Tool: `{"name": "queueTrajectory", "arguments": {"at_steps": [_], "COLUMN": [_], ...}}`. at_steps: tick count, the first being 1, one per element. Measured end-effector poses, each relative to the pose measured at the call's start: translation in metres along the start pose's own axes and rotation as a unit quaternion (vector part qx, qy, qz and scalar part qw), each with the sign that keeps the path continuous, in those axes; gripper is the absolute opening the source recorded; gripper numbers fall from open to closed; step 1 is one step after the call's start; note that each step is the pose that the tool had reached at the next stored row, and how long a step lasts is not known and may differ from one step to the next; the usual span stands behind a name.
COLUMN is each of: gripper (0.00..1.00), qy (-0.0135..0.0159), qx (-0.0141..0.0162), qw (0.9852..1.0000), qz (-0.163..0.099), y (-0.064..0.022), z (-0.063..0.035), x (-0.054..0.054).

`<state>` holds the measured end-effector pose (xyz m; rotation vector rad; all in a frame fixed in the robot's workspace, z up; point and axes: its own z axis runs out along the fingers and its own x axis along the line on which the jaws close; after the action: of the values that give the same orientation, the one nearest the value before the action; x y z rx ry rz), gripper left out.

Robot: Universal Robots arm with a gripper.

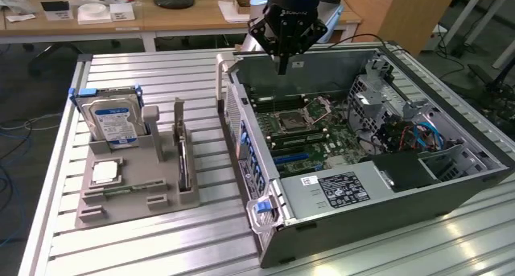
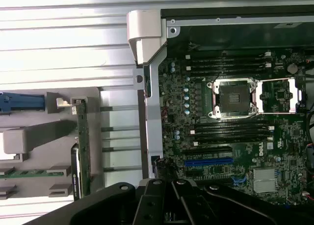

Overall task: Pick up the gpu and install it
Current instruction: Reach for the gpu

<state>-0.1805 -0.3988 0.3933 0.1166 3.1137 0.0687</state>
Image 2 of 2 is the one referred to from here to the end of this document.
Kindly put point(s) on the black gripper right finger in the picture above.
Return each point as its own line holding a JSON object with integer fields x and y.
{"x": 220, "y": 207}

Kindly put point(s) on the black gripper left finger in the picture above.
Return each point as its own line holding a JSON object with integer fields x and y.
{"x": 152, "y": 205}

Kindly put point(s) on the blue SATA port block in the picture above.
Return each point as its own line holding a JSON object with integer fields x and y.
{"x": 238, "y": 180}

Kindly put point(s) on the blue expansion slot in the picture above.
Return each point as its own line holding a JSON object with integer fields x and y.
{"x": 208, "y": 162}

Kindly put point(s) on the silver chipset heatsink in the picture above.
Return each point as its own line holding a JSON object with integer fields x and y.
{"x": 264, "y": 180}

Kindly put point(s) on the black expansion slot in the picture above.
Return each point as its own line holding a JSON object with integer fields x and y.
{"x": 208, "y": 151}

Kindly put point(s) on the black RAM slot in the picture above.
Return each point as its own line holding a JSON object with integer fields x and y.
{"x": 228, "y": 68}
{"x": 228, "y": 73}
{"x": 230, "y": 142}
{"x": 230, "y": 131}
{"x": 233, "y": 136}
{"x": 228, "y": 62}
{"x": 228, "y": 56}
{"x": 233, "y": 125}

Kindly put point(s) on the open grey PC case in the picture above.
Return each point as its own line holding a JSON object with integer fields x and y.
{"x": 149, "y": 112}

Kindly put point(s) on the green motherboard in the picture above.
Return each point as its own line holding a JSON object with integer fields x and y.
{"x": 282, "y": 136}

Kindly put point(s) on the CPU socket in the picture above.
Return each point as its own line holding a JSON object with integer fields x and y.
{"x": 234, "y": 98}

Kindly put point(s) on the grey parts rack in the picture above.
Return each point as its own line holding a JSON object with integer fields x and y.
{"x": 36, "y": 161}

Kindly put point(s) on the green RAM stick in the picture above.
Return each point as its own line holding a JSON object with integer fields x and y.
{"x": 29, "y": 173}

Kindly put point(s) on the metal socket cover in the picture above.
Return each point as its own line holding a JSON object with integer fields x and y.
{"x": 293, "y": 94}

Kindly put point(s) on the silver coin battery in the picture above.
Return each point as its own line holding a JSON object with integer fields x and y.
{"x": 293, "y": 68}

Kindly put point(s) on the blue disk caddy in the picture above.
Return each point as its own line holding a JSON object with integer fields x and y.
{"x": 24, "y": 102}

